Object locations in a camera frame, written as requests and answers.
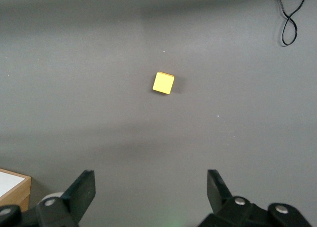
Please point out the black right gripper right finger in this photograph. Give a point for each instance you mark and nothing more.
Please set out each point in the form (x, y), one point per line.
(218, 194)

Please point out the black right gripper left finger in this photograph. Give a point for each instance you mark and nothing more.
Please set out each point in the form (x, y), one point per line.
(79, 192)

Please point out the yellow wooden cube block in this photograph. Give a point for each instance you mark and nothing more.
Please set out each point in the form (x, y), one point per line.
(162, 83)

